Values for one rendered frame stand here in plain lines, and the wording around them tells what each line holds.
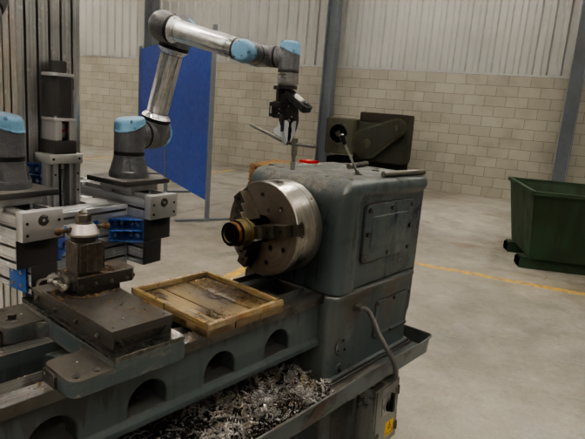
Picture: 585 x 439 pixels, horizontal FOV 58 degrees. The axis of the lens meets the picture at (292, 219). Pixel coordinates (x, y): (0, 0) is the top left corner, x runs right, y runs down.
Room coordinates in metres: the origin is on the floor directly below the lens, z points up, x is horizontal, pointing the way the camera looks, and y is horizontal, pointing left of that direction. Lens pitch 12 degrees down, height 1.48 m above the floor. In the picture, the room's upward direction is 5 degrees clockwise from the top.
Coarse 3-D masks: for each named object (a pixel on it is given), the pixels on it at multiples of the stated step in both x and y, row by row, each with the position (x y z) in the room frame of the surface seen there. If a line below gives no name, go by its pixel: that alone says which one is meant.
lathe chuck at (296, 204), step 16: (256, 192) 1.72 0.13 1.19; (272, 192) 1.68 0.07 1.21; (288, 192) 1.66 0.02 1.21; (272, 208) 1.67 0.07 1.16; (288, 208) 1.63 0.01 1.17; (304, 208) 1.66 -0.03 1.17; (256, 224) 1.75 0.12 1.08; (288, 224) 1.63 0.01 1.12; (304, 224) 1.63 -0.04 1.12; (272, 240) 1.67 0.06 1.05; (288, 240) 1.63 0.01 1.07; (304, 240) 1.63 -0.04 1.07; (256, 256) 1.71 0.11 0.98; (272, 256) 1.66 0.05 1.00; (288, 256) 1.62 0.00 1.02; (304, 256) 1.66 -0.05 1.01; (256, 272) 1.71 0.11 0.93; (272, 272) 1.66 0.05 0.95
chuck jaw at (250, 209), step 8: (240, 192) 1.71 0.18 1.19; (248, 192) 1.74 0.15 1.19; (240, 200) 1.71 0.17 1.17; (248, 200) 1.72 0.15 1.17; (240, 208) 1.69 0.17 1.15; (248, 208) 1.69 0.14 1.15; (256, 208) 1.72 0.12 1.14; (240, 216) 1.65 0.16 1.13; (248, 216) 1.67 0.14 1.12; (256, 216) 1.69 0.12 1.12; (264, 216) 1.72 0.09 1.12
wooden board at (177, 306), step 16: (208, 272) 1.74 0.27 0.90; (144, 288) 1.55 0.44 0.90; (160, 288) 1.60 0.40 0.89; (176, 288) 1.61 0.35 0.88; (192, 288) 1.62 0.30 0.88; (208, 288) 1.63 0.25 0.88; (224, 288) 1.64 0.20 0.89; (240, 288) 1.63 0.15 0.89; (160, 304) 1.44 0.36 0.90; (176, 304) 1.48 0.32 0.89; (192, 304) 1.49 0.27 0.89; (208, 304) 1.50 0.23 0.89; (224, 304) 1.51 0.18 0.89; (240, 304) 1.52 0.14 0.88; (272, 304) 1.49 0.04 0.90; (176, 320) 1.39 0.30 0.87; (192, 320) 1.34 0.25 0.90; (208, 320) 1.38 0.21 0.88; (224, 320) 1.35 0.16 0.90; (240, 320) 1.39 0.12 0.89; (256, 320) 1.45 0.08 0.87; (208, 336) 1.31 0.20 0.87
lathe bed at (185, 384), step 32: (256, 288) 1.77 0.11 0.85; (288, 320) 1.60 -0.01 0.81; (32, 352) 1.18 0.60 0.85; (64, 352) 1.22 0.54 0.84; (192, 352) 1.30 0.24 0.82; (224, 352) 1.44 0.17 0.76; (256, 352) 1.49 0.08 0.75; (288, 352) 1.60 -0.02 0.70; (0, 384) 1.01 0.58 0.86; (32, 384) 1.05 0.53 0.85; (128, 384) 1.16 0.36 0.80; (160, 384) 1.25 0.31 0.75; (192, 384) 1.30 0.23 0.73; (224, 384) 1.38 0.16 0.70; (0, 416) 0.92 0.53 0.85; (32, 416) 0.98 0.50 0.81; (64, 416) 1.09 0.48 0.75; (96, 416) 1.09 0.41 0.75; (128, 416) 1.16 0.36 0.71; (160, 416) 1.21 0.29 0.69
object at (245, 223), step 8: (232, 224) 1.58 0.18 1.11; (240, 224) 1.60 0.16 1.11; (248, 224) 1.62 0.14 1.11; (224, 232) 1.61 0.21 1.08; (232, 232) 1.64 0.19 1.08; (240, 232) 1.58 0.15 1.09; (248, 232) 1.60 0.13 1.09; (224, 240) 1.61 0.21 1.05; (232, 240) 1.62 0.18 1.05; (240, 240) 1.58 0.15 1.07; (248, 240) 1.60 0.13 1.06
